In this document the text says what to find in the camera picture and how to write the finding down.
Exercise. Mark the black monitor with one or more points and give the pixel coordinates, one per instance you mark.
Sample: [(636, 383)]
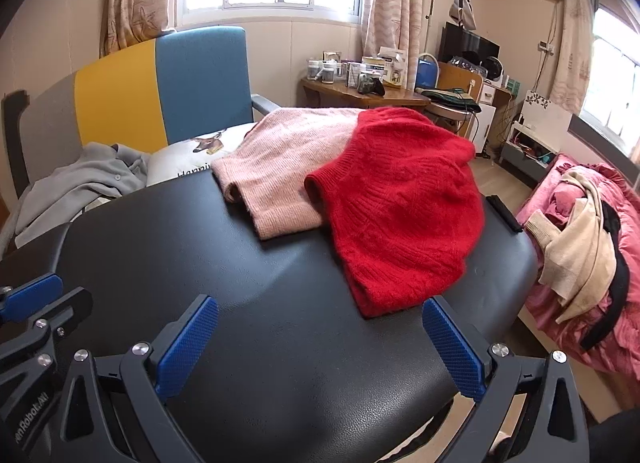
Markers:
[(467, 50)]

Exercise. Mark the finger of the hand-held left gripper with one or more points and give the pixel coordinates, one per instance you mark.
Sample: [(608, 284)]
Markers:
[(30, 295), (65, 305)]

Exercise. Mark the beige sweater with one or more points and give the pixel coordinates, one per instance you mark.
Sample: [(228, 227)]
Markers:
[(585, 243)]

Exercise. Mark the dark green cushion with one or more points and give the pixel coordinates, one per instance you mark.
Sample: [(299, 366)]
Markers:
[(450, 98)]

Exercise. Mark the white wall socket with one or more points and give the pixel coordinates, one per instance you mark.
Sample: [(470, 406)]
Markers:
[(545, 46)]

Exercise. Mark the red knitted sweater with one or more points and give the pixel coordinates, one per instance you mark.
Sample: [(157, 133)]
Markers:
[(400, 203)]

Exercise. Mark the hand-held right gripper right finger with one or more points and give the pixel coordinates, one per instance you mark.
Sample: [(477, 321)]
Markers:
[(452, 353)]

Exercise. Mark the grey yellow blue sofa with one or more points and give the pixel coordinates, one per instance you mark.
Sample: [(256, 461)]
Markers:
[(200, 83)]

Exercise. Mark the white cardboard box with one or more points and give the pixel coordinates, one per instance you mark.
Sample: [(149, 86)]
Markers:
[(392, 74)]

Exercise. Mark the pink knitted sweater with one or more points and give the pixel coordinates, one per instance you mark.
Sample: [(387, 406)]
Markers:
[(280, 163)]

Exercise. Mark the black game controller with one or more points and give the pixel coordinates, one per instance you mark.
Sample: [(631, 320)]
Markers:
[(371, 85)]

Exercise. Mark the black desk fan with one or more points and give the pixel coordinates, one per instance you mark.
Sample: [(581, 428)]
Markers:
[(492, 68)]

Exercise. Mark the wooden desk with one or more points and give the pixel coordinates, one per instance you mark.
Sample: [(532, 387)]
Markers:
[(360, 99)]

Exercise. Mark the white low shelf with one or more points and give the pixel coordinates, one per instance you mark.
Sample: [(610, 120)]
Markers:
[(522, 150)]

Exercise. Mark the hanging grey white bag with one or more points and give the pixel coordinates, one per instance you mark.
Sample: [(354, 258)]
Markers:
[(465, 5)]

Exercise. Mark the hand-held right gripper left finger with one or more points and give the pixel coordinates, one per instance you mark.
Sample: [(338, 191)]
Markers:
[(187, 343)]

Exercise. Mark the black rectangular block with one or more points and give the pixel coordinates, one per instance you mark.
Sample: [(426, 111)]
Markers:
[(502, 213)]

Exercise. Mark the grey bed board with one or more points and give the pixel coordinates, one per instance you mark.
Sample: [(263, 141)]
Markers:
[(600, 134)]

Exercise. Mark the wooden chair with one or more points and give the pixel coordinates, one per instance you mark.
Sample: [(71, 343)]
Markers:
[(460, 77)]

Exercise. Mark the white printed pillow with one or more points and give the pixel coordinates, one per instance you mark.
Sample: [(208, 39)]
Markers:
[(175, 158)]

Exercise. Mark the side window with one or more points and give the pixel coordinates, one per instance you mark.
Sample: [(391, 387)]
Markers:
[(615, 78)]

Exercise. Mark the grey garment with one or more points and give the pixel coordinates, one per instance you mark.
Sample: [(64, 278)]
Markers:
[(75, 183)]

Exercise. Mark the white cabinet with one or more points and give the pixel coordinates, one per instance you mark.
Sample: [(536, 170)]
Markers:
[(487, 113)]

